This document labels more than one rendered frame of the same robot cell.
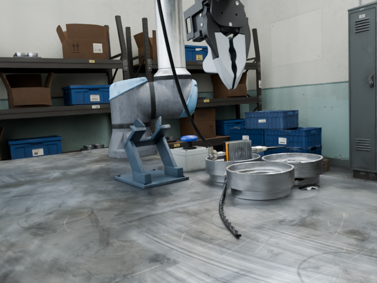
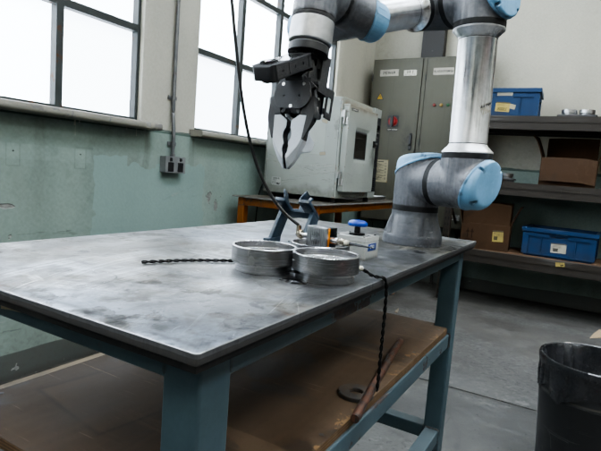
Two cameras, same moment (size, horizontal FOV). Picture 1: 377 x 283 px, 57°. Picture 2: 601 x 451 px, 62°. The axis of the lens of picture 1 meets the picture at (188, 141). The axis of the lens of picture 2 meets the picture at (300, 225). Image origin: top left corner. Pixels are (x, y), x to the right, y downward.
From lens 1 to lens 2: 0.88 m
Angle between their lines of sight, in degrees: 62
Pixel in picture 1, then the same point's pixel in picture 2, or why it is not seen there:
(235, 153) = (311, 237)
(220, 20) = (281, 103)
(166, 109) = (438, 194)
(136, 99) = (409, 177)
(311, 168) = (302, 262)
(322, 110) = not seen: outside the picture
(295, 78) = not seen: outside the picture
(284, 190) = (249, 268)
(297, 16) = not seen: outside the picture
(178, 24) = (472, 85)
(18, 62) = (557, 123)
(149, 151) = (410, 241)
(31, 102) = (564, 178)
